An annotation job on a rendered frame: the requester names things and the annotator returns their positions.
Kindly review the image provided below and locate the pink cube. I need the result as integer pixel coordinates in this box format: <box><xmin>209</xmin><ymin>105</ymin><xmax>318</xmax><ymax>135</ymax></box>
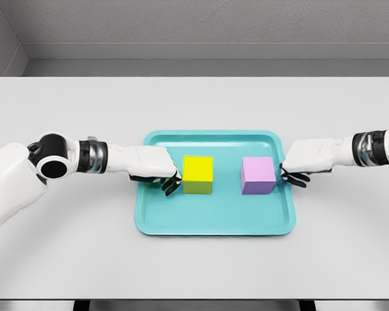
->
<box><xmin>239</xmin><ymin>156</ymin><xmax>276</xmax><ymax>196</ymax></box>

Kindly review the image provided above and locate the teal rectangular tray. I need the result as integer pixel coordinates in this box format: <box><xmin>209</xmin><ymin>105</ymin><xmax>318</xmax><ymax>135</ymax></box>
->
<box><xmin>134</xmin><ymin>130</ymin><xmax>298</xmax><ymax>236</ymax></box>

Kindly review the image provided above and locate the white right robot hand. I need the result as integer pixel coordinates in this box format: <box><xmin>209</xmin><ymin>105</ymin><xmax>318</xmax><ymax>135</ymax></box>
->
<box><xmin>279</xmin><ymin>138</ymin><xmax>335</xmax><ymax>189</ymax></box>

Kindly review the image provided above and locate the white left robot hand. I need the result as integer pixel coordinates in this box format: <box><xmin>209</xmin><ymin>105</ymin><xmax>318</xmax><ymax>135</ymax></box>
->
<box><xmin>126</xmin><ymin>146</ymin><xmax>183</xmax><ymax>197</ymax></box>

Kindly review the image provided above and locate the yellow cube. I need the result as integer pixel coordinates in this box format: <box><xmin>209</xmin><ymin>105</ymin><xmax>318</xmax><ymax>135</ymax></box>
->
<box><xmin>182</xmin><ymin>155</ymin><xmax>214</xmax><ymax>195</ymax></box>

